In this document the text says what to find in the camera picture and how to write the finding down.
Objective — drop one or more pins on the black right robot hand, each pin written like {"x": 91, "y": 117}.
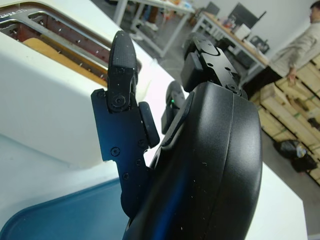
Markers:
{"x": 205, "y": 162}

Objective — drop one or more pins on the slice of toast bread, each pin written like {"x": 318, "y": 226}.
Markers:
{"x": 50, "y": 51}

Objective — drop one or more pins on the person in beige top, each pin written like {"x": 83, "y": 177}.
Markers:
{"x": 300, "y": 47}

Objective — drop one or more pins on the white two-slot toaster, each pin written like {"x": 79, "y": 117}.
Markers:
{"x": 50, "y": 112}

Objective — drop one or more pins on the black garbage bag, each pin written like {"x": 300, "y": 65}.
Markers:
{"x": 295, "y": 152}

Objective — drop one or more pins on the wooden top work table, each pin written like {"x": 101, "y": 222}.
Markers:
{"x": 240, "y": 47}

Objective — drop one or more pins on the blue plastic tray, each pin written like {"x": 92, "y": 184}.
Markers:
{"x": 62, "y": 215}

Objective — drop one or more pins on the black computer monitor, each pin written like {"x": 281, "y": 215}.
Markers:
{"x": 243, "y": 15}

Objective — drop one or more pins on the white metal frame table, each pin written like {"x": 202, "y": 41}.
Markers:
{"x": 172, "y": 10}

